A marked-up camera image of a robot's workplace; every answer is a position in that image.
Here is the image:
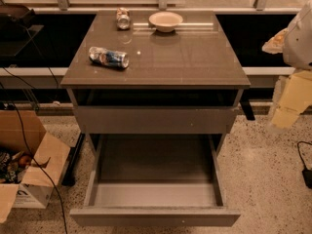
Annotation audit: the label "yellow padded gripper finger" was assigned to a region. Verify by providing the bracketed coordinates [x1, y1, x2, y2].
[269, 70, 312, 130]

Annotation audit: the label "crushed red bull can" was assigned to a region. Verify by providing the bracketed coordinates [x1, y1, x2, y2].
[89, 47, 130, 69]

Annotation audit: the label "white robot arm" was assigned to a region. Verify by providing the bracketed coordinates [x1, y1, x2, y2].
[262, 0, 312, 130]

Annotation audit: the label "grey drawer cabinet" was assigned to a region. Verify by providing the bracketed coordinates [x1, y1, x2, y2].
[59, 9, 252, 228]

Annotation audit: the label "open grey middle drawer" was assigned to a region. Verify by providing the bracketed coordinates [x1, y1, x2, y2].
[70, 135, 240, 227]

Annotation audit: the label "crushed silver can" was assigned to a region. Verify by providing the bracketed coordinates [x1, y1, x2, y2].
[116, 8, 131, 30]

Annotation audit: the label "closed grey top drawer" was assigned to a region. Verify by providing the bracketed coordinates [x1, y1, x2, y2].
[74, 106, 238, 134]

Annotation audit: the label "black power adapter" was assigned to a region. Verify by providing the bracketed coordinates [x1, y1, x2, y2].
[302, 169, 312, 189]

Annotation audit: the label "white bowl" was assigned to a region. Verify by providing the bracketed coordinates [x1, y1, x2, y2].
[149, 12, 183, 32]

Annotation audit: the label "cardboard box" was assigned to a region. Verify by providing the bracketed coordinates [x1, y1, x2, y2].
[0, 110, 70, 223]

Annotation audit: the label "items inside cardboard box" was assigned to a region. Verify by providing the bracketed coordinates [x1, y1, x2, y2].
[0, 149, 50, 183]

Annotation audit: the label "black cable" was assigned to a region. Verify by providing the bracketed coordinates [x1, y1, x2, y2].
[0, 65, 68, 234]

